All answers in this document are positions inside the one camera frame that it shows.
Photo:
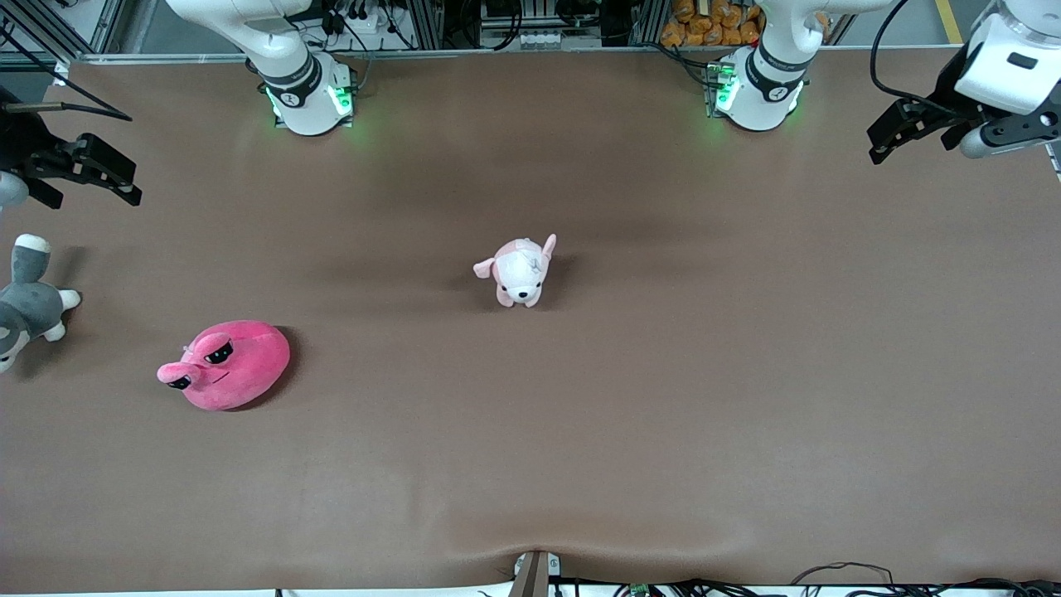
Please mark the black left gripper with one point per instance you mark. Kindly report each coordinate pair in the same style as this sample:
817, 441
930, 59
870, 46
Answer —
946, 103

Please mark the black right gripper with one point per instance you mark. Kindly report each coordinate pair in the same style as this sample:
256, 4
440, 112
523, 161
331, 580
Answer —
25, 148

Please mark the round pink plush toy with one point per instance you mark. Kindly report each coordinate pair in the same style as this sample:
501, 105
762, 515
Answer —
240, 365

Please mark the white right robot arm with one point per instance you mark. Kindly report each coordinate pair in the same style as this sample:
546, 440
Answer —
298, 99

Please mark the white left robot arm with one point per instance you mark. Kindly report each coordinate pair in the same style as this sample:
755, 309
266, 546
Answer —
771, 91

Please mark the grey white plush husky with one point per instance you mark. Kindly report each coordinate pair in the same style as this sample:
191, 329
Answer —
29, 303

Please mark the white power strip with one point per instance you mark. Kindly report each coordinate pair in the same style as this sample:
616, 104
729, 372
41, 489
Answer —
365, 33

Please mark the white connector block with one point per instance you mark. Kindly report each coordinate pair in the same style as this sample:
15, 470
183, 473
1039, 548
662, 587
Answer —
543, 39

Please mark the light pink plush dog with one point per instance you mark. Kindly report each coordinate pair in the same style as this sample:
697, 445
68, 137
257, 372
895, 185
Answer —
518, 269

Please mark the aluminium frame rail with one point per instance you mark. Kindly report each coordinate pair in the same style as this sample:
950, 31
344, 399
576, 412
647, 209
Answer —
497, 51

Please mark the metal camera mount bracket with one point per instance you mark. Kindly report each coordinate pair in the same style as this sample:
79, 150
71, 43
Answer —
535, 576

